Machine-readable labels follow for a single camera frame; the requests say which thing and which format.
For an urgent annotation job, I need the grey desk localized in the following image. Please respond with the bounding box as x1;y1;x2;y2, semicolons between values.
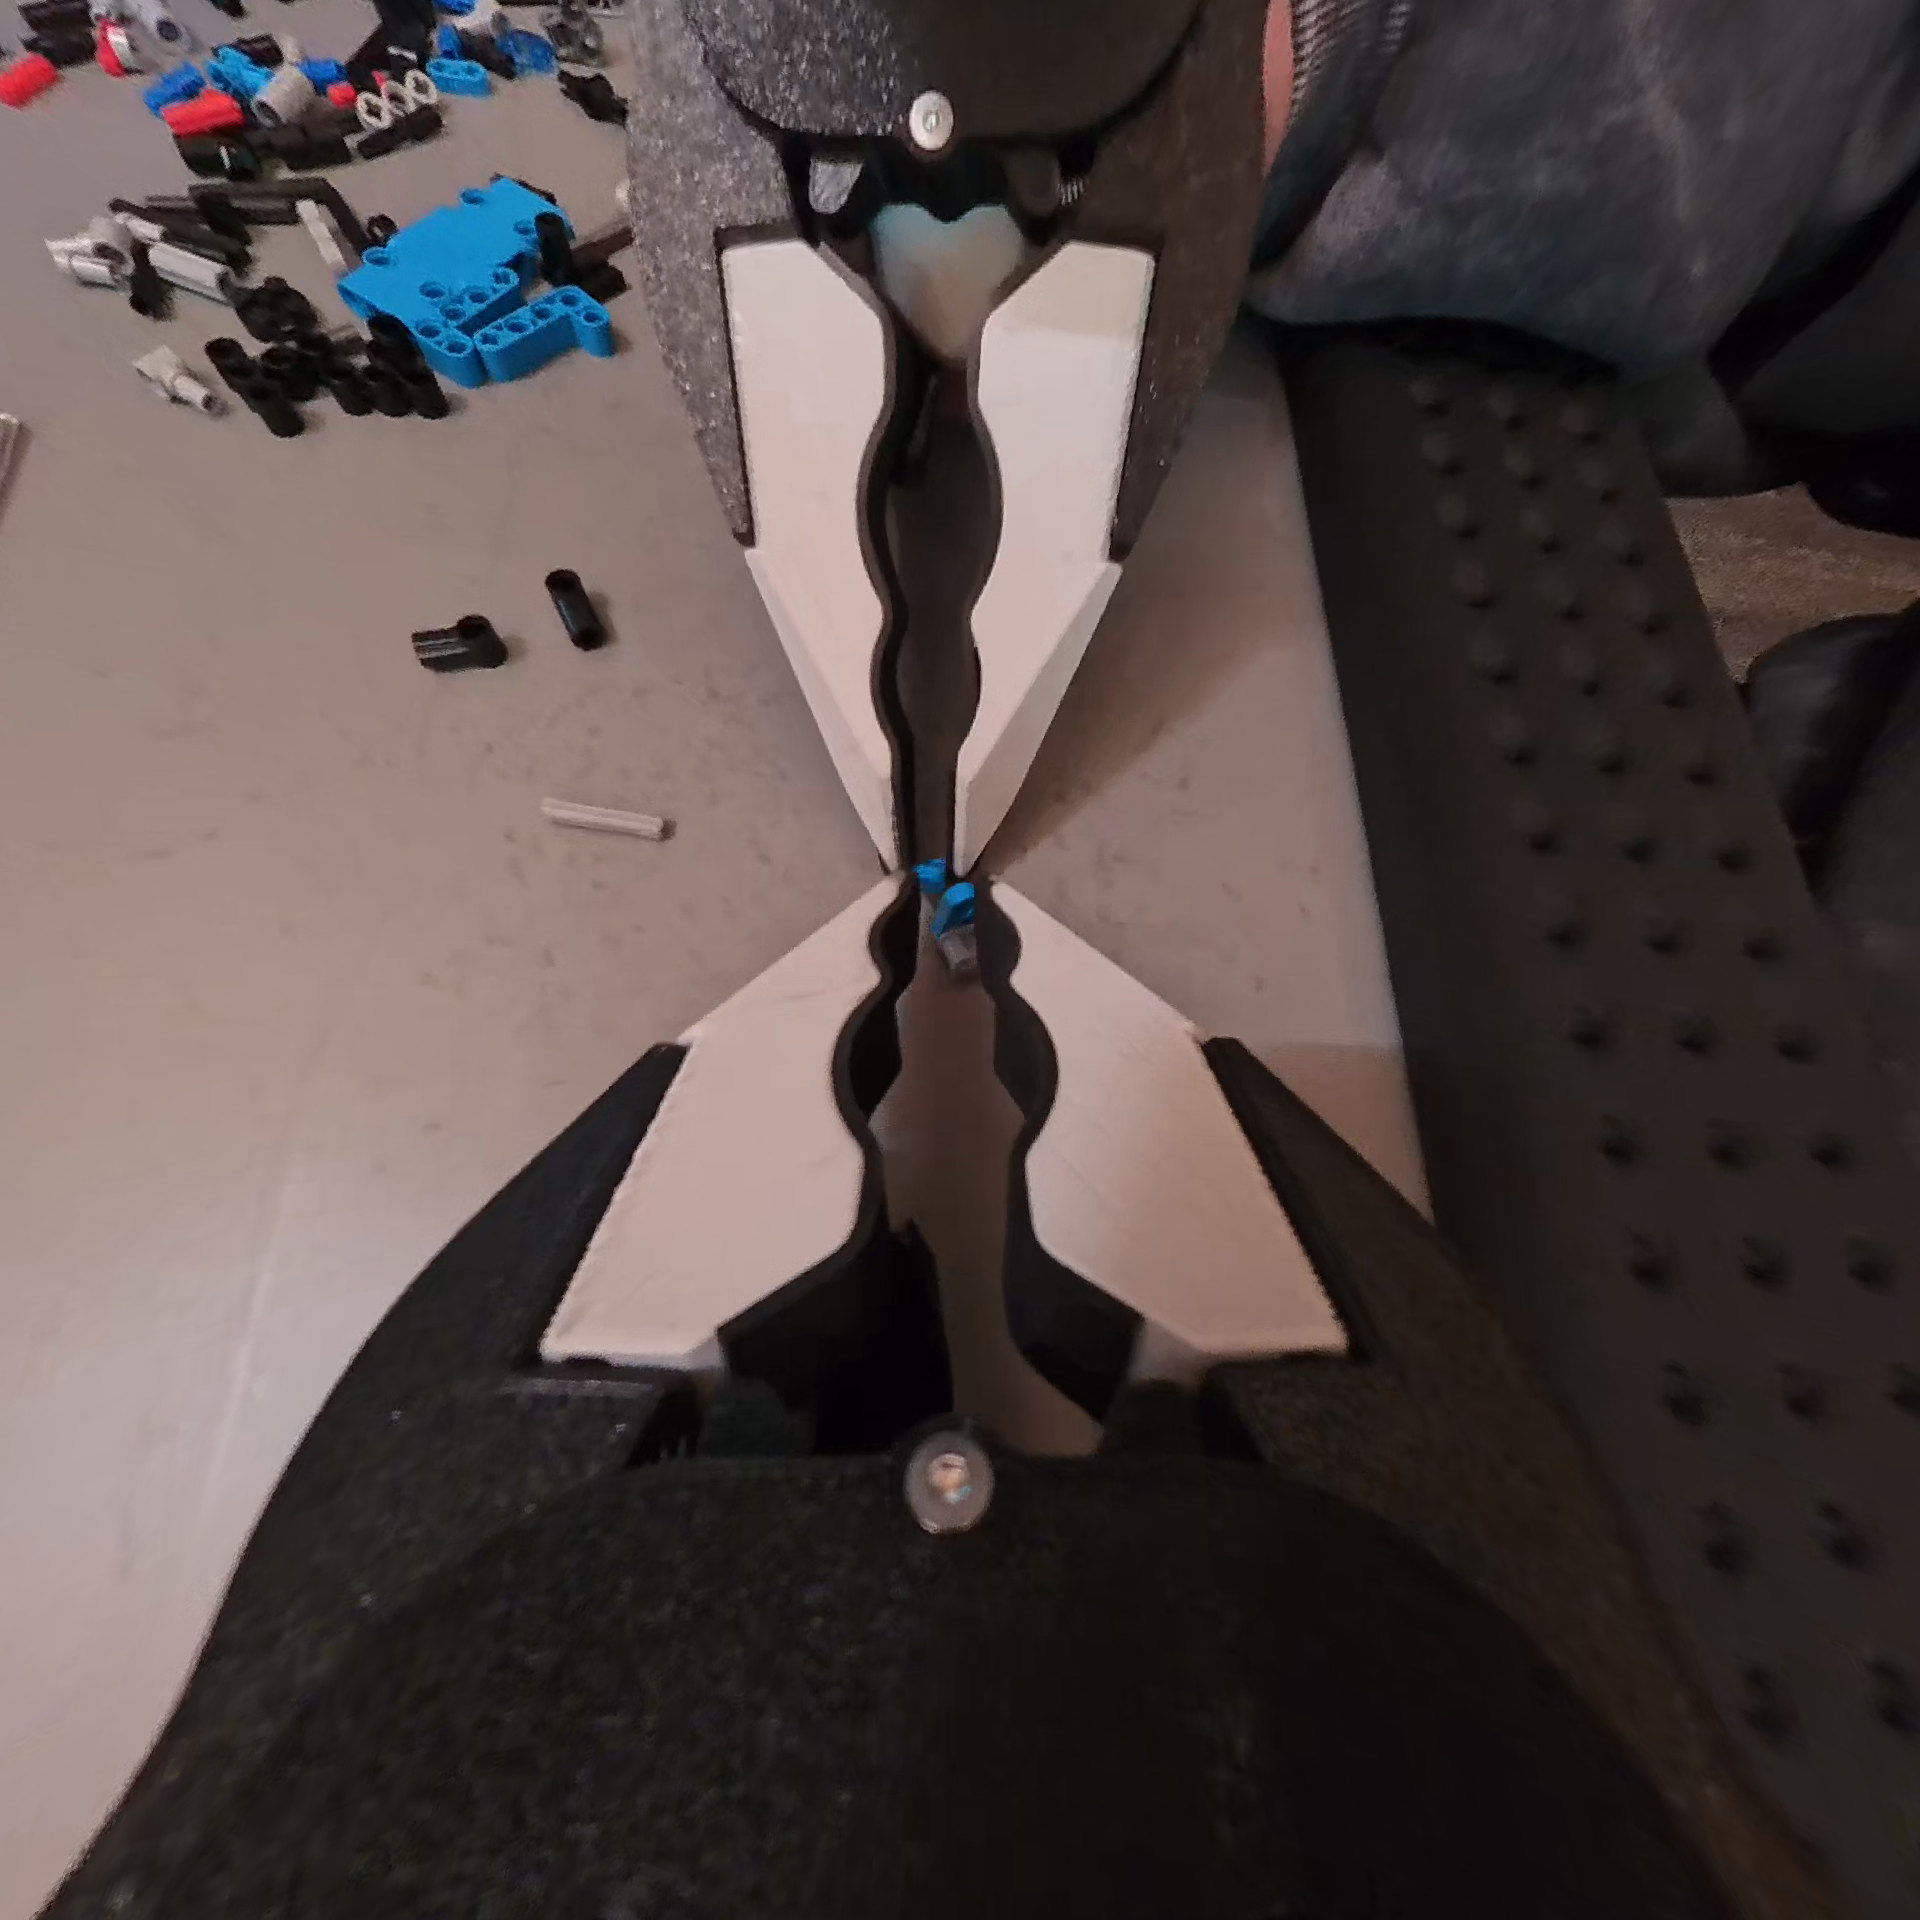
0;0;1434;1920

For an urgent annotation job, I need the blue angled beam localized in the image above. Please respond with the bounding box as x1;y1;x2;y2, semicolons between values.
411;285;617;390

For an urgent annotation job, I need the pile of building pieces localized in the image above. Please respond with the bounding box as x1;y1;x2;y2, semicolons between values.
0;0;633;441

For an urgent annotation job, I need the blue panel piece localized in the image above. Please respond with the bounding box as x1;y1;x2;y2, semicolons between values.
336;175;579;354

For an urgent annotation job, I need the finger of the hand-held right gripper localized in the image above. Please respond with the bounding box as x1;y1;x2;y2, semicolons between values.
951;237;1156;876
720;230;912;876

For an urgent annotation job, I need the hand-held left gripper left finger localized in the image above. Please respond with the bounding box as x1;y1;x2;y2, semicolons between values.
537;878;922;1412

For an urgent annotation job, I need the dark perforated panel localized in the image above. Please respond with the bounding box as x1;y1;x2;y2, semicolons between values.
1289;337;1920;1920

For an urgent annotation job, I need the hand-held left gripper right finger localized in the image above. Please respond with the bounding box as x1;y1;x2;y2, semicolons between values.
983;882;1346;1415

